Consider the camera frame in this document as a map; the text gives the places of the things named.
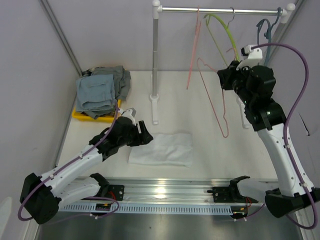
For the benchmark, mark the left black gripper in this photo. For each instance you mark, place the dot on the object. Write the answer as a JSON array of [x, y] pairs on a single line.
[[145, 139]]

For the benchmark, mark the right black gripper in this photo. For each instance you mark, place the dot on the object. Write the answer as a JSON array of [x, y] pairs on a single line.
[[226, 75]]

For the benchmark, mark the white skirt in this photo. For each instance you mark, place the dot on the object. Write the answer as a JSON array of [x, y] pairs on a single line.
[[164, 150]]

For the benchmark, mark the light blue denim skirt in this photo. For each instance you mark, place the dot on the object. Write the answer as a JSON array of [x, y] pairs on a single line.
[[95, 93]]

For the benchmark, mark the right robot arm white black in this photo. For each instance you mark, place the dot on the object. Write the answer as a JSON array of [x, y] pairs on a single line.
[[254, 86]]

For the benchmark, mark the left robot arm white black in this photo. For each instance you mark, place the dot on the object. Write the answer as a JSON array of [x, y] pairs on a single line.
[[42, 196]]

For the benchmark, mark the blue plastic hanger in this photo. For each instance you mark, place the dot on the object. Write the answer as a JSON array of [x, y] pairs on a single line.
[[268, 33]]

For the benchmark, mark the green plastic hanger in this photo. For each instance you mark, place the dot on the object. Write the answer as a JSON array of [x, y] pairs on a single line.
[[207, 19]]

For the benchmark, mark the yellow plastic tray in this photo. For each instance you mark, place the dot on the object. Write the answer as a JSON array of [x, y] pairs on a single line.
[[103, 111]]

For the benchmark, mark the grey folded garment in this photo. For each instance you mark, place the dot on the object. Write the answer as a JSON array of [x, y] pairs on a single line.
[[121, 78]]

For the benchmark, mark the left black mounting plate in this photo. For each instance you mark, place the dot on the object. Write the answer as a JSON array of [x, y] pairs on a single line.
[[113, 191]]

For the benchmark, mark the black mounting plate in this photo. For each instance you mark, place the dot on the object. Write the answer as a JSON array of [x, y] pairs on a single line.
[[227, 194], [113, 191]]

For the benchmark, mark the plaid garment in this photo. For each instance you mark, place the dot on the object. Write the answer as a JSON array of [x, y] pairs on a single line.
[[88, 72]]

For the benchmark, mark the metal clothes rack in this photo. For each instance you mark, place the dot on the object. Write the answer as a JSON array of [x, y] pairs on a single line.
[[278, 32]]

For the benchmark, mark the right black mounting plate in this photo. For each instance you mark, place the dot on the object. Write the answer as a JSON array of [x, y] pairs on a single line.
[[227, 194]]

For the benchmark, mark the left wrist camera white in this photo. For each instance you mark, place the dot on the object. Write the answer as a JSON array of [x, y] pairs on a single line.
[[128, 113]]

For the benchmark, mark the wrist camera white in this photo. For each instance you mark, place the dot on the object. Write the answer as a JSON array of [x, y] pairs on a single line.
[[252, 55], [128, 113]]

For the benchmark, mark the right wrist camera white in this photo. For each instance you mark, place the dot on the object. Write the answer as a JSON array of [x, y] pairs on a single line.
[[252, 55]]

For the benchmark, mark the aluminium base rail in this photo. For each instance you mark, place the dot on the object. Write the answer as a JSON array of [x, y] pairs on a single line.
[[155, 191]]

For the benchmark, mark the white slotted cable duct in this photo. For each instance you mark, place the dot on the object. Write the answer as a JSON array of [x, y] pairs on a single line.
[[126, 208]]

